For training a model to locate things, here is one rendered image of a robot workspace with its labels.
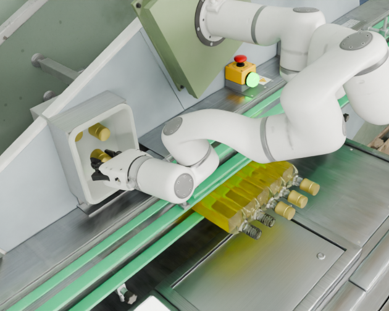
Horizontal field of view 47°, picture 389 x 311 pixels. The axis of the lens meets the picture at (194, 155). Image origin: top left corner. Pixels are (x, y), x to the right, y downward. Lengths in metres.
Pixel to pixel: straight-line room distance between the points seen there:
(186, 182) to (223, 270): 0.45
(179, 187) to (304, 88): 0.30
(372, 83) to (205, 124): 0.29
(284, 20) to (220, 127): 0.35
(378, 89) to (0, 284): 0.87
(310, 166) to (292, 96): 0.91
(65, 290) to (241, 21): 0.74
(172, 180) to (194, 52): 0.46
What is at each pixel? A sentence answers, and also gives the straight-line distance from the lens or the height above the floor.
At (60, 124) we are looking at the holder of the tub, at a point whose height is 0.79.
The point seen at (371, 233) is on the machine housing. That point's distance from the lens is 1.44.
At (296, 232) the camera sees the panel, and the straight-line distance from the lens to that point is 1.35.
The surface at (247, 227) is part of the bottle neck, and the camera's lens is 1.16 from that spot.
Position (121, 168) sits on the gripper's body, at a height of 0.96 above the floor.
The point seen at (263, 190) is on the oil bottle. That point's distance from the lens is 1.24.
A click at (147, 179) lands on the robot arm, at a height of 1.05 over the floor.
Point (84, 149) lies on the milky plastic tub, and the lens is 1.13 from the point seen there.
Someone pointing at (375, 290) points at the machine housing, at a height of 1.40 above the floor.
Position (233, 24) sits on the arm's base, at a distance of 1.14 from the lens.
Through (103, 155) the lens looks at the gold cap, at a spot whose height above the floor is 0.85.
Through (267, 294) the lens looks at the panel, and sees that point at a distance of 1.21.
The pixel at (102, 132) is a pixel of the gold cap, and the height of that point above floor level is 0.81.
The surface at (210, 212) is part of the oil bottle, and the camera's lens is 1.20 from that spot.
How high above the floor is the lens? 1.61
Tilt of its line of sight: 36 degrees down
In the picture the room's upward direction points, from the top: 119 degrees clockwise
